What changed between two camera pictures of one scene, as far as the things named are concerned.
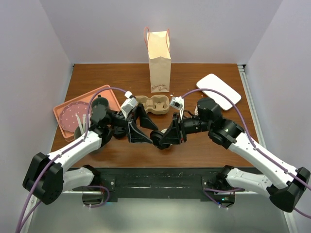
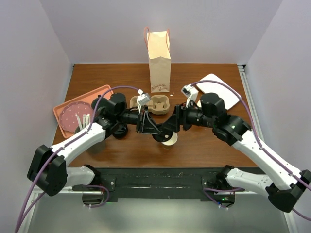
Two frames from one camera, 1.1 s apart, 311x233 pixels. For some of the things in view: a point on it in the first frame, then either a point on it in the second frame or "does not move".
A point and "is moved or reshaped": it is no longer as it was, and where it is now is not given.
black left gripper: x=134 y=135 -> x=144 y=125
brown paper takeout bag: x=159 y=50 does not move
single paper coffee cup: x=167 y=139 does not move
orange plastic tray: x=106 y=93 does not move
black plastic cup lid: x=155 y=136 is moved or reshaped
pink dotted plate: x=67 y=119 does not move
